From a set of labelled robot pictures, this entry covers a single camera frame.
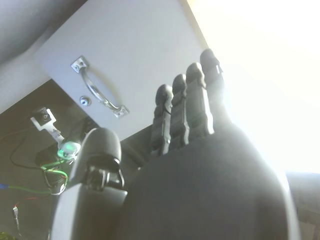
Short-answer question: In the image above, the white cabinet drawer front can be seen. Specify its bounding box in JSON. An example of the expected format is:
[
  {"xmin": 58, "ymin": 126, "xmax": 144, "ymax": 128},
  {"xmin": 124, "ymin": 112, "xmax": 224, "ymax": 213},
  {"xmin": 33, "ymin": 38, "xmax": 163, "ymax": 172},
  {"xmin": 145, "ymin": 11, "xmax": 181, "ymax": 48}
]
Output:
[{"xmin": 34, "ymin": 0, "xmax": 210, "ymax": 141}]

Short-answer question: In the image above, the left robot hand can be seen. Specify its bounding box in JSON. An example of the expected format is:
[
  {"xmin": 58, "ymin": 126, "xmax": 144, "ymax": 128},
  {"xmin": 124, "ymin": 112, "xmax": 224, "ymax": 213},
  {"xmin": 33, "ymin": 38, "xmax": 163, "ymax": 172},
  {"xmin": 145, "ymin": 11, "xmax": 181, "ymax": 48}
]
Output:
[{"xmin": 49, "ymin": 48, "xmax": 301, "ymax": 240}]

